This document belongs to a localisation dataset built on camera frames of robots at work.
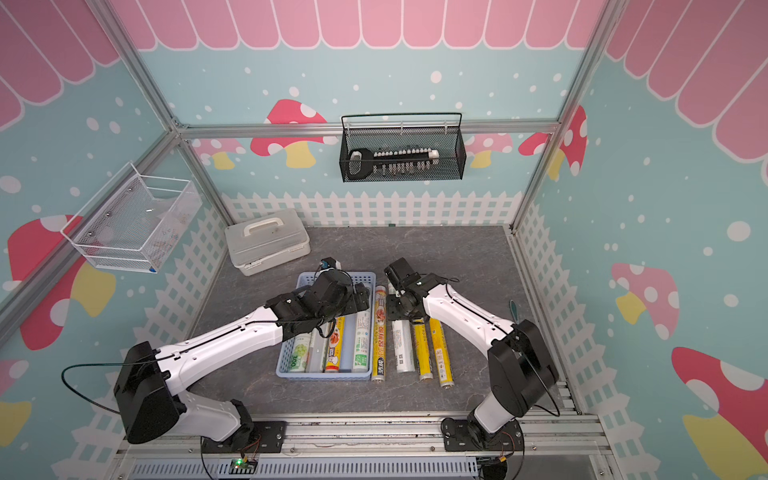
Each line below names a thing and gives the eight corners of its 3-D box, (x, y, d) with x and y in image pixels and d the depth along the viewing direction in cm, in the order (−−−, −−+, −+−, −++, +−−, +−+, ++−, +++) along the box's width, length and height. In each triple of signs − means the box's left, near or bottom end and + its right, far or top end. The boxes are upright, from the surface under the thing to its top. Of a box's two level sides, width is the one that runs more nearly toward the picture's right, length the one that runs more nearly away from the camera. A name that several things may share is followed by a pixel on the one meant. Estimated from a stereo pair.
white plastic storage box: (247, 283, 106) (231, 259, 96) (239, 251, 116) (224, 227, 105) (315, 258, 114) (308, 233, 103) (303, 230, 123) (295, 205, 113)
